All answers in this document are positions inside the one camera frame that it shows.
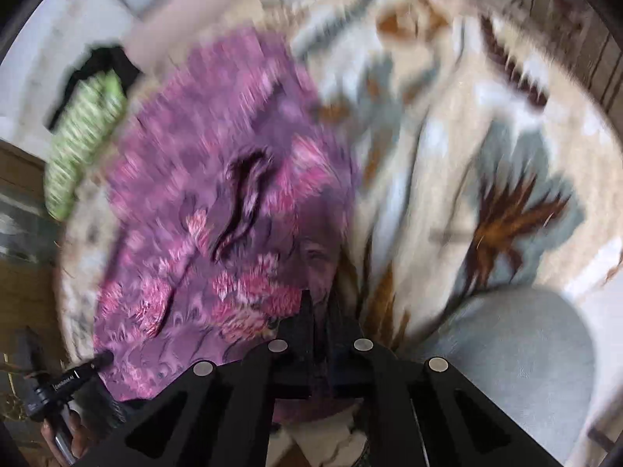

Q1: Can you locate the black garment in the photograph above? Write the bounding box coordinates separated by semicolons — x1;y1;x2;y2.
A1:
46;44;143;133

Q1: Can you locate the pink bolster pillow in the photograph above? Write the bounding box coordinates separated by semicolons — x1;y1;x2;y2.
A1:
118;0;352;77

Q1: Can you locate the white headboard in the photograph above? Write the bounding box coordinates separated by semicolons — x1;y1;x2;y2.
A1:
1;0;135;162

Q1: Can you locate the brown striped pillow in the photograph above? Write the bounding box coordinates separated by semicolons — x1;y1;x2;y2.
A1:
482;0;622;126

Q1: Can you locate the purple floral garment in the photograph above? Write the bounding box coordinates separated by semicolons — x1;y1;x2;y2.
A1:
93;28;357;402

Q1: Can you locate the grey trouser leg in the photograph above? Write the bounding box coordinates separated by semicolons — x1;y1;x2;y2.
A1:
399;287;596;463

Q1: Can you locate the green patterned cloth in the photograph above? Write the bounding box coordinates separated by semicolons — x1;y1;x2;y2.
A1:
43;71;127;221

